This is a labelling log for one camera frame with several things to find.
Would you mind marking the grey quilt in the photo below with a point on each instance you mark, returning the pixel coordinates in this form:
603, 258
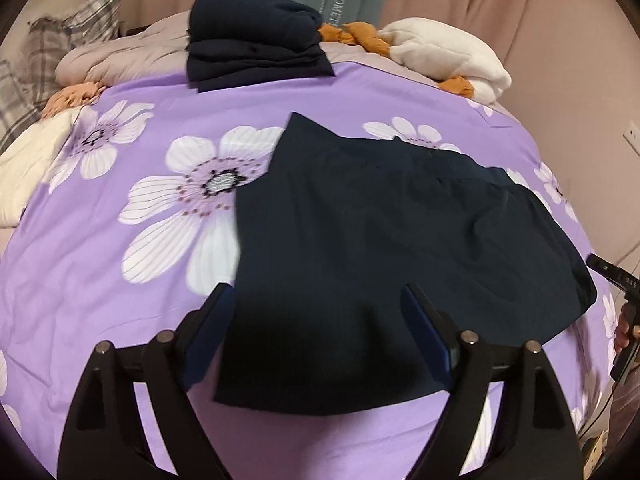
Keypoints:
120, 55

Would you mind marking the pink cloth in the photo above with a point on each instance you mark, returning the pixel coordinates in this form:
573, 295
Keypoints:
75, 97

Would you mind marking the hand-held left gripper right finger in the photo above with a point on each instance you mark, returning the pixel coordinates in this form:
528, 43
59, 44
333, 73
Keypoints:
430, 335

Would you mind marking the white wall socket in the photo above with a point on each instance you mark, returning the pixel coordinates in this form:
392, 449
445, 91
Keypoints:
633, 136

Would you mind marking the white fleece blanket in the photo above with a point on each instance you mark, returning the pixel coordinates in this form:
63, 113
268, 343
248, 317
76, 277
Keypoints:
445, 55

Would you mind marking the folded navy clothes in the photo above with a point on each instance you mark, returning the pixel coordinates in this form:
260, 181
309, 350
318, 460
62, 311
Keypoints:
255, 67

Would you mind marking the folded navy knit sweater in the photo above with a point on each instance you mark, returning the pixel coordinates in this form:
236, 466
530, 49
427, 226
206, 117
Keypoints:
250, 15

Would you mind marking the grey plaid pillow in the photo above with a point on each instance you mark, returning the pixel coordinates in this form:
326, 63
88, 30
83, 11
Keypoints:
15, 105
85, 20

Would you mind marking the white power strip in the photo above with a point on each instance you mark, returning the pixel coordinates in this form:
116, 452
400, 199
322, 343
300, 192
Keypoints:
595, 449

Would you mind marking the person's right forearm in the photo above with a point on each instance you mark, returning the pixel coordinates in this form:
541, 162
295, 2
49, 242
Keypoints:
625, 410

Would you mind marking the purple floral bedsheet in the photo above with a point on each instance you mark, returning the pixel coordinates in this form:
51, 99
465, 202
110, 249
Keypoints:
125, 285

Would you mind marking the person's right hand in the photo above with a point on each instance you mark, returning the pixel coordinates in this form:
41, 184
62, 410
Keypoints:
624, 330

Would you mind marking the large dark navy garment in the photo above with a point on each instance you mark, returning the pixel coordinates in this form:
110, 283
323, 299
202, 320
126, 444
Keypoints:
400, 240

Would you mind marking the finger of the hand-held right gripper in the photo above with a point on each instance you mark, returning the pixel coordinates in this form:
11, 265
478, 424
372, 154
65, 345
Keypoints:
602, 266

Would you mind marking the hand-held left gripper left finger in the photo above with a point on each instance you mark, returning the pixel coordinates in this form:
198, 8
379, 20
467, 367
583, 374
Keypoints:
210, 330

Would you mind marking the orange cloth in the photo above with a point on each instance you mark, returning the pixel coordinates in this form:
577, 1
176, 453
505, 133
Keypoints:
360, 35

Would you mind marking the cream white cloth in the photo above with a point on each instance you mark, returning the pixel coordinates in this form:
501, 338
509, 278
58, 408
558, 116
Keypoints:
30, 170

